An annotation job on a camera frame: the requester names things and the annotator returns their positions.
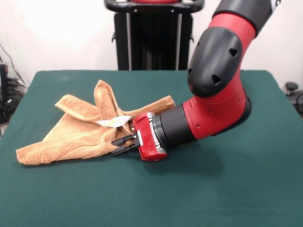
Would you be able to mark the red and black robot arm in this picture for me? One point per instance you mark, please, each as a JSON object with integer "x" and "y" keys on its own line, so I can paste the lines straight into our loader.
{"x": 213, "y": 94}

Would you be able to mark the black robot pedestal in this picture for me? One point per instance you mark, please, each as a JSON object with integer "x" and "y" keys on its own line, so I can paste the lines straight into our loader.
{"x": 154, "y": 35}

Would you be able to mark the orange terry towel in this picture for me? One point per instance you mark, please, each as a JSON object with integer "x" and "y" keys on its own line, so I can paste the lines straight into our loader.
{"x": 78, "y": 137}

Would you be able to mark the black office chair base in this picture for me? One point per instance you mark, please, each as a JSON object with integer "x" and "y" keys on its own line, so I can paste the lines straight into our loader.
{"x": 291, "y": 86}

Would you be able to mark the red robot base disc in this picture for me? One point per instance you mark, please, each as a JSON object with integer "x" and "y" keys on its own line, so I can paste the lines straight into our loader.
{"x": 154, "y": 1}

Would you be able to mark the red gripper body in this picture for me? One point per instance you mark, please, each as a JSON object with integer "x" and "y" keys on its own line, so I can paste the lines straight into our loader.
{"x": 148, "y": 139}

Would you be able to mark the dark green table cloth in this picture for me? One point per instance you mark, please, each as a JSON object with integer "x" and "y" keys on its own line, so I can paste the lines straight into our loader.
{"x": 213, "y": 189}

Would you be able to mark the black electrical box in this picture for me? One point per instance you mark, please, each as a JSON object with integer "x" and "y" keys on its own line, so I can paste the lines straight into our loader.
{"x": 3, "y": 78}

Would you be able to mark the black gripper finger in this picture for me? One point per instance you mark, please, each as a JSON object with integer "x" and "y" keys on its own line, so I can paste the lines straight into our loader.
{"x": 124, "y": 140}
{"x": 125, "y": 149}

